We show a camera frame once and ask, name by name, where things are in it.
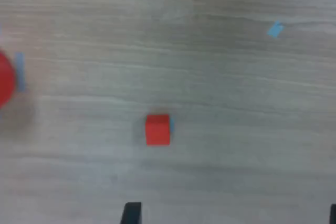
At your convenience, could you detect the red cube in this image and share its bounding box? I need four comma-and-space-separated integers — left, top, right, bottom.
145, 113, 171, 147

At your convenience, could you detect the narrow blue tape strip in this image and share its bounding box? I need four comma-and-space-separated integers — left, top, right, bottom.
14, 51, 26, 93

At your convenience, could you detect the red plastic cup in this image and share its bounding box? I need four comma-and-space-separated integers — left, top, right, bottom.
0, 50, 17, 110

